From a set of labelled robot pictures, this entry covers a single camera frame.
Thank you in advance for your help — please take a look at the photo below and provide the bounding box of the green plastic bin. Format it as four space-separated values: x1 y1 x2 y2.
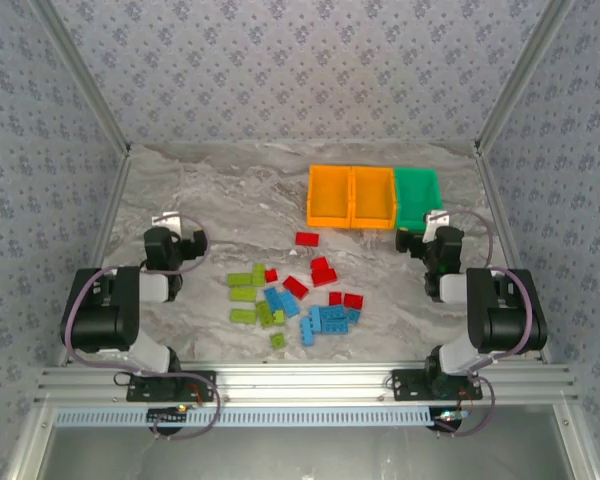
393 167 444 234

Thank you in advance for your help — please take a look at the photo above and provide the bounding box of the orange plastic bin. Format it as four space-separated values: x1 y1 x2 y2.
349 165 399 231
306 164 354 229

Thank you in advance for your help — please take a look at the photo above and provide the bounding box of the small black controller board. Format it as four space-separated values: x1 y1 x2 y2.
147 406 189 423
432 408 469 433

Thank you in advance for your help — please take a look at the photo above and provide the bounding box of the grey metal lower panel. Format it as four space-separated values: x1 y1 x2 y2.
32 425 579 480

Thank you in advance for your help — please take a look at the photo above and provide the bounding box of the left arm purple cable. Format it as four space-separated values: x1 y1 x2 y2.
61 214 223 442

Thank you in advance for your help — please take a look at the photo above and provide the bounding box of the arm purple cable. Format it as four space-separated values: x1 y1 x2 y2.
61 214 223 442
437 208 536 439

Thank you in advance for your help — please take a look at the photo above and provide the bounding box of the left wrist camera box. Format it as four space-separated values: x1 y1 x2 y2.
151 212 183 234

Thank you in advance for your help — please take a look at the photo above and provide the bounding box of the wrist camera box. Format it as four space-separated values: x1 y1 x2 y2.
151 212 183 234
424 209 453 246

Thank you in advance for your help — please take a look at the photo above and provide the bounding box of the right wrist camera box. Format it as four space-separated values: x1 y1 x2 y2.
424 209 453 246

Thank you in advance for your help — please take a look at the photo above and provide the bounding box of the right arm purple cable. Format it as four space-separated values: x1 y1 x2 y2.
437 208 536 439

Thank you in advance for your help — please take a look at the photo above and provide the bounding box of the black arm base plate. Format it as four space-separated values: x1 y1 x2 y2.
391 368 483 402
126 370 217 403

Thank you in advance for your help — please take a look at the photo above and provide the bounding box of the wide aluminium frame rail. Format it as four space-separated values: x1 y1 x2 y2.
33 363 579 405

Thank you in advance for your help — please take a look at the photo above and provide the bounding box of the aluminium frame post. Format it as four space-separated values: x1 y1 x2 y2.
28 0 133 154
473 0 580 154

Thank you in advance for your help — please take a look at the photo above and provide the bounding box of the slotted light blue cable duct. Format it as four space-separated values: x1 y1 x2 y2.
53 405 434 429

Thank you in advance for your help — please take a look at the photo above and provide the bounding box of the aluminium frame leg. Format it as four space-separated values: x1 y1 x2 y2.
553 404 599 480
4 404 56 480

